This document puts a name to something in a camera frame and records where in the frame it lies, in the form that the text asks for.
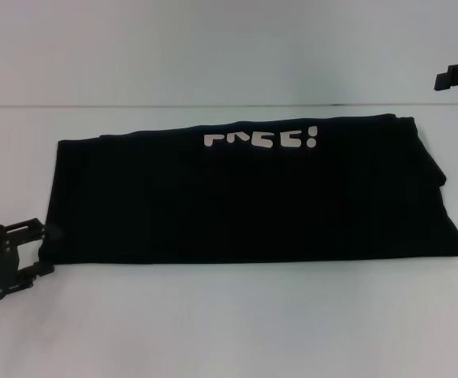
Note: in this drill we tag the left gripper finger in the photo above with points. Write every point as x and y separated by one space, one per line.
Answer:
39 269
31 233

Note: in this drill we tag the black shirt with FREE print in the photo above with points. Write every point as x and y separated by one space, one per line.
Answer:
244 204

